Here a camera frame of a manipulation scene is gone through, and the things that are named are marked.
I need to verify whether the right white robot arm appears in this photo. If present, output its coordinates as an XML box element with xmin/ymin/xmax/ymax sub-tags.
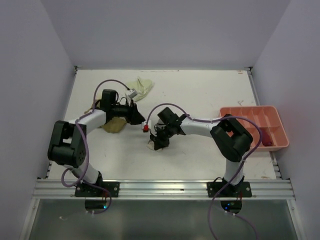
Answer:
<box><xmin>149</xmin><ymin>107</ymin><xmax>253</xmax><ymax>197</ymax></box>

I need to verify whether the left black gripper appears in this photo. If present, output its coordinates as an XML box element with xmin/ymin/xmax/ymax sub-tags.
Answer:
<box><xmin>111</xmin><ymin>99</ymin><xmax>145</xmax><ymax>125</ymax></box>

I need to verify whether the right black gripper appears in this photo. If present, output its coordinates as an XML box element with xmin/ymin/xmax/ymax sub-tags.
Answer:
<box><xmin>150</xmin><ymin>123</ymin><xmax>174</xmax><ymax>149</ymax></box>

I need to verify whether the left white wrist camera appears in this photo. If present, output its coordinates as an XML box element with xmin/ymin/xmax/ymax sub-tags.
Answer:
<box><xmin>125</xmin><ymin>88</ymin><xmax>138</xmax><ymax>100</ymax></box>

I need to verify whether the olive and cream underwear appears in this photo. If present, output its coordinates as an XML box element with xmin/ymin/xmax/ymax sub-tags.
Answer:
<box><xmin>99</xmin><ymin>117</ymin><xmax>127</xmax><ymax>134</ymax></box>

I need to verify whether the dark red rolled underwear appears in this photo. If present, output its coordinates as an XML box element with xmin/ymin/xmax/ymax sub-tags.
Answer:
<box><xmin>260</xmin><ymin>128</ymin><xmax>273</xmax><ymax>147</ymax></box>

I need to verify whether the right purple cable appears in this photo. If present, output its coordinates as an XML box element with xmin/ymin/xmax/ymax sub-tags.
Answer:
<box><xmin>146</xmin><ymin>103</ymin><xmax>264</xmax><ymax>240</ymax></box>

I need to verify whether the pink divided tray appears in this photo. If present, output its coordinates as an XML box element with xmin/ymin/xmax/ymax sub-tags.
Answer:
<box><xmin>219</xmin><ymin>105</ymin><xmax>289</xmax><ymax>152</ymax></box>

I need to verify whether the pale green underwear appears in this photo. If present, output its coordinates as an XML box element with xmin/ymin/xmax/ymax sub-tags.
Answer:
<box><xmin>126</xmin><ymin>77</ymin><xmax>155</xmax><ymax>102</ymax></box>

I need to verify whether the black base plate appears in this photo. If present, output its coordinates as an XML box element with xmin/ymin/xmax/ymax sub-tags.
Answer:
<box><xmin>74</xmin><ymin>181</ymin><xmax>120</xmax><ymax>198</ymax></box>
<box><xmin>206</xmin><ymin>177</ymin><xmax>253</xmax><ymax>198</ymax></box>

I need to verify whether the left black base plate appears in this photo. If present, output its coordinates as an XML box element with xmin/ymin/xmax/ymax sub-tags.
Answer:
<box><xmin>74</xmin><ymin>181</ymin><xmax>120</xmax><ymax>198</ymax></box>

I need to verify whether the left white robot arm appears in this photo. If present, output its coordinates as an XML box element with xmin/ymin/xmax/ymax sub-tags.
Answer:
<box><xmin>47</xmin><ymin>88</ymin><xmax>145</xmax><ymax>197</ymax></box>

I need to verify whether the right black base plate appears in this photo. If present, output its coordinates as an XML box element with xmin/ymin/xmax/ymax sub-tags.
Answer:
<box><xmin>206</xmin><ymin>177</ymin><xmax>253</xmax><ymax>198</ymax></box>

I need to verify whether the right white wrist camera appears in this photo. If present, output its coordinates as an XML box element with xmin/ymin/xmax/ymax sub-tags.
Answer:
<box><xmin>141</xmin><ymin>120</ymin><xmax>152</xmax><ymax>133</ymax></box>

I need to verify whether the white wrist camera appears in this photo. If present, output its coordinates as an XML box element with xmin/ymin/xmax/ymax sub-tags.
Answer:
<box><xmin>125</xmin><ymin>88</ymin><xmax>138</xmax><ymax>100</ymax></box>
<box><xmin>141</xmin><ymin>120</ymin><xmax>152</xmax><ymax>133</ymax></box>

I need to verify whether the grey and cream underwear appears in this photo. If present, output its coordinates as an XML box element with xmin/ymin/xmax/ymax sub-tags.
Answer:
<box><xmin>146</xmin><ymin>140</ymin><xmax>165</xmax><ymax>151</ymax></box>

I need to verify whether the aluminium mounting rail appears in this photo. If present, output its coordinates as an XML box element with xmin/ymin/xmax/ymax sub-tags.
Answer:
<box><xmin>32</xmin><ymin>179</ymin><xmax>295</xmax><ymax>200</ymax></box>

